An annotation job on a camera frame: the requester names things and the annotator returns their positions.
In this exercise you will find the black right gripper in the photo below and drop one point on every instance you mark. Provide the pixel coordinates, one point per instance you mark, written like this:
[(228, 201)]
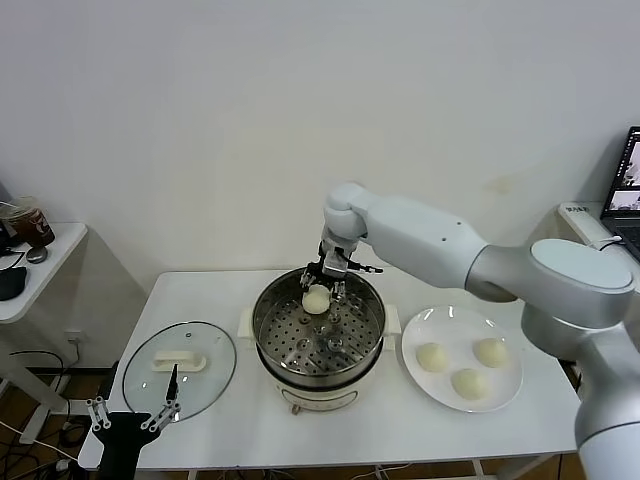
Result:
[(321, 252)]

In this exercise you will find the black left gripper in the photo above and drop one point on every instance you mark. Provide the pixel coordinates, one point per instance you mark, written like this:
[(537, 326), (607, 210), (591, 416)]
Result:
[(122, 430)]

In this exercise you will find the white steamed baozi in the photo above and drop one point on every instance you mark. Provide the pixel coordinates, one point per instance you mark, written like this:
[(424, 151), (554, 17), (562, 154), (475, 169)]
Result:
[(491, 352), (316, 301), (470, 385), (432, 357)]

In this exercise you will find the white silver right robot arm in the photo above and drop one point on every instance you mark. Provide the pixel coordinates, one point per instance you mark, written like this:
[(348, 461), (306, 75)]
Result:
[(425, 240)]

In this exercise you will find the perforated stainless steel steamer basket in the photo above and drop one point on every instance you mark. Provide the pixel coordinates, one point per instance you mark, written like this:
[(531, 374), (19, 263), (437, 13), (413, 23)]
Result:
[(280, 345)]

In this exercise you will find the cream electric cooker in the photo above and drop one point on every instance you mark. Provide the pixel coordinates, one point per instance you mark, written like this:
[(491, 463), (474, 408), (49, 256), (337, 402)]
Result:
[(320, 395)]

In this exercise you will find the round white plate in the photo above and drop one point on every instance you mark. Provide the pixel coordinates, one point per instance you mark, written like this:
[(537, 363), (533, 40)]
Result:
[(415, 385)]

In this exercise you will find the white side table with drink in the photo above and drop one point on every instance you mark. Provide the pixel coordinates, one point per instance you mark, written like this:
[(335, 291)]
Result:
[(55, 270)]

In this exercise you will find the black computer mouse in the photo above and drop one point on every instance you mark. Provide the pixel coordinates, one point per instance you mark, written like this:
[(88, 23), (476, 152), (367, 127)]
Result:
[(12, 284)]

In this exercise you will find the round grey disc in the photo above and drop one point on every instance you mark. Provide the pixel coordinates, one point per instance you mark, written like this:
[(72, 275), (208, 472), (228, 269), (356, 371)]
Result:
[(37, 254)]

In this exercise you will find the iced coffee plastic cup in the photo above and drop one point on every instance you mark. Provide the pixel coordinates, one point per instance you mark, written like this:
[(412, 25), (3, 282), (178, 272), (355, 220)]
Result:
[(36, 225)]

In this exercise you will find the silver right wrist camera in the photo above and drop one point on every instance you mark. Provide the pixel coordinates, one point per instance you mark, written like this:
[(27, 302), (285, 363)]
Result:
[(336, 265)]

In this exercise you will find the white wall power socket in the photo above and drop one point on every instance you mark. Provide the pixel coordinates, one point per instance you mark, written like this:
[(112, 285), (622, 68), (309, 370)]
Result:
[(75, 337)]

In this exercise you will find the black laptop showing camera views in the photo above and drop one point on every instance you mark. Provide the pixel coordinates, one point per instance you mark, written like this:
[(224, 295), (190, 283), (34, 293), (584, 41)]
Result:
[(622, 200)]

